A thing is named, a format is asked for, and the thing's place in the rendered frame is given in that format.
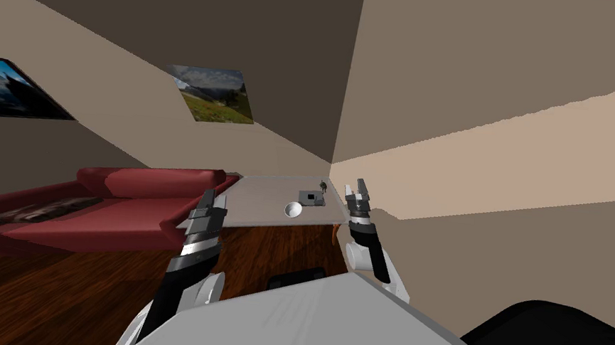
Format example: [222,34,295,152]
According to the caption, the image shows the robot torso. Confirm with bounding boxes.
[117,245,520,345]

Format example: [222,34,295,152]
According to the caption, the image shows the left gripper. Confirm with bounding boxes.
[183,185,230,242]

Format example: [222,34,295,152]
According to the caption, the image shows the red sofa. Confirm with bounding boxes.
[0,145,244,280]

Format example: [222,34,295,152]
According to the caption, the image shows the pale grey table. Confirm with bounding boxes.
[219,166,355,245]

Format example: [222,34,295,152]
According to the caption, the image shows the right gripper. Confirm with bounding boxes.
[341,176,377,222]

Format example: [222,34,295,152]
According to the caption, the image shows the green landscape wall picture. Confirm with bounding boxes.
[159,63,260,128]

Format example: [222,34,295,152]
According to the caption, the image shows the black framed blue picture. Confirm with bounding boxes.
[0,56,82,126]

